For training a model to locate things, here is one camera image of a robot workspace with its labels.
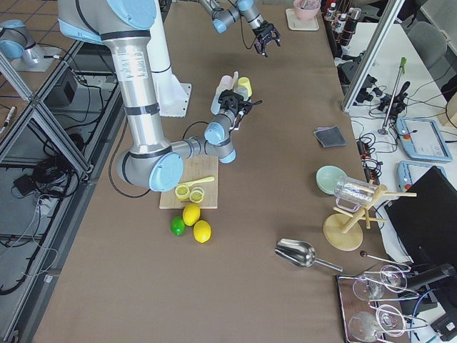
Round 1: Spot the blue teach pendant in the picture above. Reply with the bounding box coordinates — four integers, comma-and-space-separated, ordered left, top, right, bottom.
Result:
396, 117, 453, 163
396, 160, 433, 192

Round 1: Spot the lemon slice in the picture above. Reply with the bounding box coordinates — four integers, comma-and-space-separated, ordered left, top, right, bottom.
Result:
174, 184, 190, 201
189, 187, 205, 204

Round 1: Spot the grey folded cloth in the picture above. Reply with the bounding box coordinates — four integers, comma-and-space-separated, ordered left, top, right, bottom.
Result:
313, 126, 346, 149

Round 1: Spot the green bowl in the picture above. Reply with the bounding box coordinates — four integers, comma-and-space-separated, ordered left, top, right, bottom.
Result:
316, 165, 347, 195

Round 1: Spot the wooden mug tree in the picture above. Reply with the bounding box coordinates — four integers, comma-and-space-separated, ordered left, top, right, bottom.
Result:
323, 184, 417, 252

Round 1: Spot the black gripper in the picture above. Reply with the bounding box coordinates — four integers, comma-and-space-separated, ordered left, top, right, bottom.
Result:
218, 90, 263, 117
253, 21, 281, 57

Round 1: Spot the yellow plastic knife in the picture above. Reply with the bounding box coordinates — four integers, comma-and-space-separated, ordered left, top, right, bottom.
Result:
179, 176, 215, 187

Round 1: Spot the metal reacher rod green tip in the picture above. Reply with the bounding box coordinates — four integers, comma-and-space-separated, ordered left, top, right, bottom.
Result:
378, 56, 406, 135

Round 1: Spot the wine glass rack tray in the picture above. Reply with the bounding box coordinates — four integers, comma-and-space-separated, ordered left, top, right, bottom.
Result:
336, 265, 428, 342

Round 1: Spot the wine glass lower left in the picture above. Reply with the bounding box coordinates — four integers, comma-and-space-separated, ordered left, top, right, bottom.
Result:
348, 312, 381, 342

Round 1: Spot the white pedestal column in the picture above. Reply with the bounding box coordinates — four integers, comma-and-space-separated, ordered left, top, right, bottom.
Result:
147, 0, 191, 118

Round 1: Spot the yellow lemon lower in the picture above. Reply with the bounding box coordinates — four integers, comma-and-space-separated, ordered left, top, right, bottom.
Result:
193, 220, 212, 243

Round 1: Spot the clear glass pitcher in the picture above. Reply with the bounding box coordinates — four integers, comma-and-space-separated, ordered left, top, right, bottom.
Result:
334, 176, 378, 212

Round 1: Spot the aluminium frame post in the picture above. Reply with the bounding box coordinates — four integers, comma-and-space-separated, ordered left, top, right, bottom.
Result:
341, 0, 404, 113

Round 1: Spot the pink bowl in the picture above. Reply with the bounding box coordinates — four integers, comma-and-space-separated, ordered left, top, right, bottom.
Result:
293, 0, 321, 21

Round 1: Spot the metal scoop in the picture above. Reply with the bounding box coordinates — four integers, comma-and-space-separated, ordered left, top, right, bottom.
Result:
274, 238, 343, 272

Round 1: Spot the grey office chair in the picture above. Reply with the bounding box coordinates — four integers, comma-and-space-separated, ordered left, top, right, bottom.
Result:
407, 21, 447, 69

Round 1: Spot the white wire cup rack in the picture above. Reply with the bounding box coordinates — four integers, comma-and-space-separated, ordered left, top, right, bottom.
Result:
215, 71, 253, 131

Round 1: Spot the yellow lemon upper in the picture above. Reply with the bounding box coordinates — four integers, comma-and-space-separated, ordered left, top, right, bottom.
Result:
182, 203, 201, 227

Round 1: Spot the wine glass upper left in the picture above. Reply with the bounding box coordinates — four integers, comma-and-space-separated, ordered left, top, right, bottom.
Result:
353, 277, 385, 301

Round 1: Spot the grey cup on rack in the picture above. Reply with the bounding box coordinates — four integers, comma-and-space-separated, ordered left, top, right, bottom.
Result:
237, 85, 251, 101

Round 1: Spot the blue teach pendant lower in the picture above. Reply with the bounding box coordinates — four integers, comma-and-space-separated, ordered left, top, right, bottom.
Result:
396, 160, 433, 192

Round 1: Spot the pink cup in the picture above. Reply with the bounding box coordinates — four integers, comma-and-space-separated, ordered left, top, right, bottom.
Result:
218, 75, 233, 92

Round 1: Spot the green lime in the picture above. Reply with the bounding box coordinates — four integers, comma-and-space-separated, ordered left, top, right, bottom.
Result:
170, 217, 186, 237

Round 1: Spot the wooden cutting board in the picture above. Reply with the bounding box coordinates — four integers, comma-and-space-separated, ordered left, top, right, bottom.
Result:
159, 154, 220, 210

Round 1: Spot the blue teach pendant upper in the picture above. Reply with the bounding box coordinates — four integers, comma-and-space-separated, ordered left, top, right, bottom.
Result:
396, 117, 453, 163

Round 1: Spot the black power strip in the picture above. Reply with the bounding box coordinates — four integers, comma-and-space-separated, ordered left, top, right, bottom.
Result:
356, 139, 381, 184

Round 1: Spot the beige tray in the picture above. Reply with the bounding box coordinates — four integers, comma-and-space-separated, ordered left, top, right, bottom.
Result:
286, 9, 319, 31

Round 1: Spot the yellow cup on rack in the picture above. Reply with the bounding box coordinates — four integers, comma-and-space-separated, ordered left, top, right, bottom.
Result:
238, 76, 252, 97

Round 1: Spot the black laptop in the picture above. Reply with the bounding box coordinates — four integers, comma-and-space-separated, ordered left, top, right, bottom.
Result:
384, 166, 456, 266

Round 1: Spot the wine glass lower right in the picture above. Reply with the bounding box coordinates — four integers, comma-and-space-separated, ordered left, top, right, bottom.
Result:
376, 304, 406, 337

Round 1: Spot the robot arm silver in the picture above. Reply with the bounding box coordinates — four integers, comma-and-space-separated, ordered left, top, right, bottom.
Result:
58, 1, 253, 192
198, 0, 281, 57

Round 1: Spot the wine glass upper right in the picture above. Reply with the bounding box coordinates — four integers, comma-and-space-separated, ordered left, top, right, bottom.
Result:
380, 265, 407, 293

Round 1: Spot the yellow lemon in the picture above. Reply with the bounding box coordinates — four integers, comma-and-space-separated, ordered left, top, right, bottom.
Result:
193, 220, 212, 243
182, 203, 201, 227

